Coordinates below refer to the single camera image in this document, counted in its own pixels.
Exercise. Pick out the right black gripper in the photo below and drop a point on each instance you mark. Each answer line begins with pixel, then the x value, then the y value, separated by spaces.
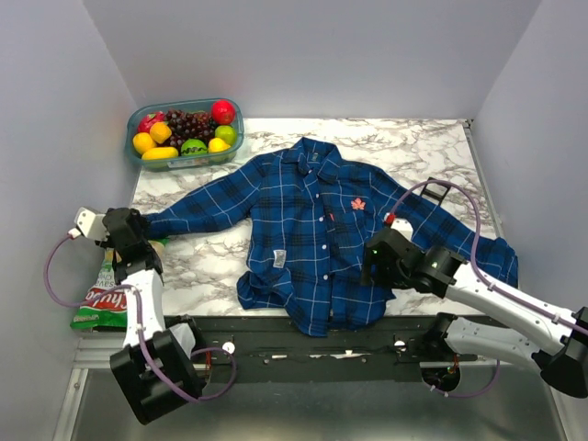
pixel 378 277

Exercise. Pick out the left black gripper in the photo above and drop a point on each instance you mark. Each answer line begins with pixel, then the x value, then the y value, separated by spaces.
pixel 142 221

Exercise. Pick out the brooch box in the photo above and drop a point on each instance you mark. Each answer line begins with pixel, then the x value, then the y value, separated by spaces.
pixel 434 191

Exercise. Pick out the blue plaid shirt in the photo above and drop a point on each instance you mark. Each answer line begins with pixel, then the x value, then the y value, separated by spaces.
pixel 307 243

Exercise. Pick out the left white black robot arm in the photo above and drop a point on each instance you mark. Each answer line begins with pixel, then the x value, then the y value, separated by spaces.
pixel 154 357

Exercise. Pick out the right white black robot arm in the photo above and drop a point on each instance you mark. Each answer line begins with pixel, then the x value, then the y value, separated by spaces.
pixel 528 332

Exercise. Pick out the green red snack bag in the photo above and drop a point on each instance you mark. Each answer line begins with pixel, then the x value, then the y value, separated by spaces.
pixel 103 312

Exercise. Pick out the yellow mango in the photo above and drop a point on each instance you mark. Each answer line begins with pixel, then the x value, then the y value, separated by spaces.
pixel 160 153

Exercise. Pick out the yellow lemon left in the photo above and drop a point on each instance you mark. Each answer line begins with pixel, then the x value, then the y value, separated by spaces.
pixel 143 142

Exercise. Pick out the yellow lemon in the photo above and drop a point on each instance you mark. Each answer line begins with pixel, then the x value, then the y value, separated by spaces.
pixel 218 145
pixel 143 142

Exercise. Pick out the clear teal fruit container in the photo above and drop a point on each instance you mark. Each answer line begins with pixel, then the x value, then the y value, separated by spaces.
pixel 183 161

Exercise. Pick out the orange fruit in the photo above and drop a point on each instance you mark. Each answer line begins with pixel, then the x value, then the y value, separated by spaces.
pixel 160 132

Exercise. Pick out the pink dragon fruit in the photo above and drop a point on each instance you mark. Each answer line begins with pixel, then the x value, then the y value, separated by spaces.
pixel 149 120

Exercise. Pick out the yellow lemon right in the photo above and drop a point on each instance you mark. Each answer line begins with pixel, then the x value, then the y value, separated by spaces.
pixel 218 145

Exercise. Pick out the purple grape bunch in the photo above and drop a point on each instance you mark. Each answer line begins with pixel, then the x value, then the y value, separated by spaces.
pixel 189 125

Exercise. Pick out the green lime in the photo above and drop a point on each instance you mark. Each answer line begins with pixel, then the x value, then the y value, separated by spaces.
pixel 227 133

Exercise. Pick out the red apple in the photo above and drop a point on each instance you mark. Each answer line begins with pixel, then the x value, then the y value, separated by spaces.
pixel 223 112

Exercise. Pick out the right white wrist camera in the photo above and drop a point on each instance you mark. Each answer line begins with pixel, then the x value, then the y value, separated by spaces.
pixel 400 225

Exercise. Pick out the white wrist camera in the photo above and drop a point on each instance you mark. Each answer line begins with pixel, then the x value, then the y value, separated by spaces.
pixel 89 224
pixel 400 225

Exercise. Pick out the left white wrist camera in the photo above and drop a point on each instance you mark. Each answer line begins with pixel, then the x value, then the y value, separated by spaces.
pixel 89 224

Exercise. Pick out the black front mounting rail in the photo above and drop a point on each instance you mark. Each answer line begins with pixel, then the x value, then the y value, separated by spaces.
pixel 273 350

